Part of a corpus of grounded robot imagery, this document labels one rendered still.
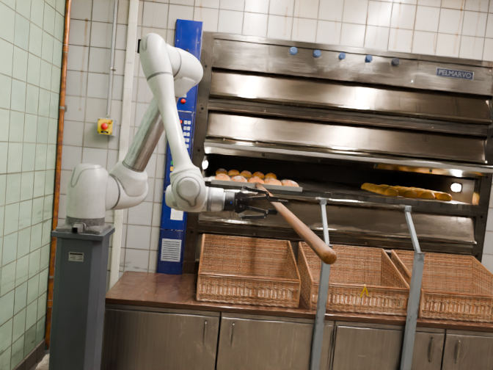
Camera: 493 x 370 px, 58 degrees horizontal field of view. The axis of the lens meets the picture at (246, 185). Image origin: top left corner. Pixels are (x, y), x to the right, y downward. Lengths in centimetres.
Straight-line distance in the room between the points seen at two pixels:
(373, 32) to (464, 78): 66
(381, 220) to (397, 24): 124
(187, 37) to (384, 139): 139
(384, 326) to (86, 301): 151
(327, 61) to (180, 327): 181
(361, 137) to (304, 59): 61
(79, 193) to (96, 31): 136
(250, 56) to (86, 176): 142
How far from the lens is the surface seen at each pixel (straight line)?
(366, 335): 255
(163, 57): 175
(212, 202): 159
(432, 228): 312
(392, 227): 301
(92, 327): 200
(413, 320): 254
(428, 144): 307
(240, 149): 264
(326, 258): 88
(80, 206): 188
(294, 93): 284
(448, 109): 312
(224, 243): 280
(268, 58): 287
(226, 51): 287
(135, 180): 198
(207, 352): 247
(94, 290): 194
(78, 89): 296
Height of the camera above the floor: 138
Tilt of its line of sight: 4 degrees down
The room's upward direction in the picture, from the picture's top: 5 degrees clockwise
